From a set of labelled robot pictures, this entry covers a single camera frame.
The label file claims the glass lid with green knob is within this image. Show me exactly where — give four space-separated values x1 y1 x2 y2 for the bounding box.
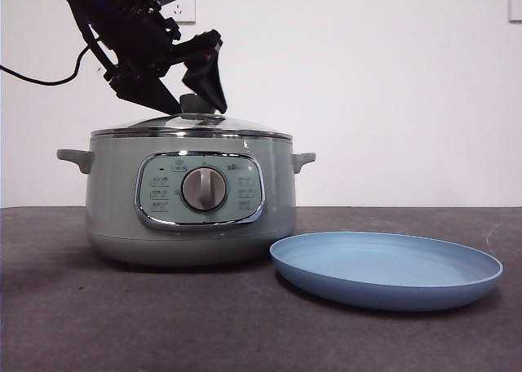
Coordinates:
90 94 293 139

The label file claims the sage green electric steamer pot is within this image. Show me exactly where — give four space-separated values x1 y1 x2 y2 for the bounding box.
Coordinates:
56 133 317 268

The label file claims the light blue round plate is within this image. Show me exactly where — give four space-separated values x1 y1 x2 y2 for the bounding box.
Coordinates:
269 232 503 312

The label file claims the white wall power socket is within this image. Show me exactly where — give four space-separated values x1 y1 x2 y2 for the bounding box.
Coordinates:
173 0 197 25

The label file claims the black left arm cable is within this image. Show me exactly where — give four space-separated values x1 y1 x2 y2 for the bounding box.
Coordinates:
0 45 91 86

